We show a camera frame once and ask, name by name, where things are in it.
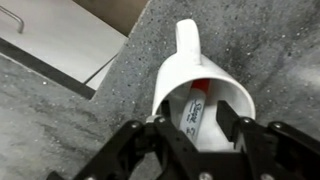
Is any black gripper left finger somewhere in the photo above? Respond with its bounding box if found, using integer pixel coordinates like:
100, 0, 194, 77
46, 99, 201, 180

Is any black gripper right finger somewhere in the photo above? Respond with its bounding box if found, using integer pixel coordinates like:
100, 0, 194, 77
215, 99, 320, 180

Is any grey marker with red cap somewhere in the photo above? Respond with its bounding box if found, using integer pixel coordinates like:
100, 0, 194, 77
179, 78, 212, 143

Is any white ceramic mug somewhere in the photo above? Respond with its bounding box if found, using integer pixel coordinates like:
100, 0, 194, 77
151, 18, 257, 153

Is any white lower cabinet front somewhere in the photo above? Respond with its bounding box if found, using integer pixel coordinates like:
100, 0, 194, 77
84, 54, 119, 92

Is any white cabinet door with handle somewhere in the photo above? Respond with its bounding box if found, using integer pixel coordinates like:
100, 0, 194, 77
0, 0, 129, 84

